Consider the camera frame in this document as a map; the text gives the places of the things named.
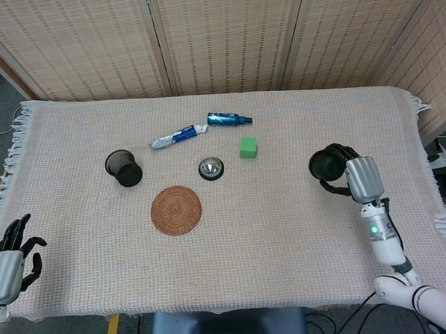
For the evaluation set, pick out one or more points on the blue robot torso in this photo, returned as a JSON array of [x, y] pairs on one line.
[[227, 327]]

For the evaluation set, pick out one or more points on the blue spray bottle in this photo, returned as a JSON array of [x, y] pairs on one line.
[[224, 119]]

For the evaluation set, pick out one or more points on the black mesh pen holder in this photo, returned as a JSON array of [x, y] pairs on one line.
[[128, 175]]

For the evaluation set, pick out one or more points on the white power strip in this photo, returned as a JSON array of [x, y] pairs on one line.
[[445, 160]]

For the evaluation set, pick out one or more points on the woven bamboo screen panel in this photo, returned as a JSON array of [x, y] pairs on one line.
[[227, 36], [74, 44], [0, 62], [350, 29], [435, 70]]

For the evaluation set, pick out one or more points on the silver call bell black base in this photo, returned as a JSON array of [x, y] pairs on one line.
[[210, 167]]

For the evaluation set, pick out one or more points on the white blue toothpaste tube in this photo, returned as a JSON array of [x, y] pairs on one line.
[[176, 137]]

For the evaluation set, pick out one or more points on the yellow floor tape strip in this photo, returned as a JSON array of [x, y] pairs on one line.
[[112, 333]]

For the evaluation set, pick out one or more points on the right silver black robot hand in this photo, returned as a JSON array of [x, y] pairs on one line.
[[364, 178]]

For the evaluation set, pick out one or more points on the green cube block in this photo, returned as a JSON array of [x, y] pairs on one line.
[[248, 148]]

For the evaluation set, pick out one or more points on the dark green dome object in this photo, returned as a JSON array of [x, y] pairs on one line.
[[325, 165]]

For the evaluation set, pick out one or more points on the round woven rattan coaster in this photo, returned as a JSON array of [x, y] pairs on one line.
[[176, 210]]

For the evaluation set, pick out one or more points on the beige waffle-weave tablecloth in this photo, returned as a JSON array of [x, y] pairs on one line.
[[267, 228]]

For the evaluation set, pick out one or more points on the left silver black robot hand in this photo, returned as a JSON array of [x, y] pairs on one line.
[[4, 272]]

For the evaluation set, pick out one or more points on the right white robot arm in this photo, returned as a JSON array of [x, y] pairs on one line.
[[384, 241]]

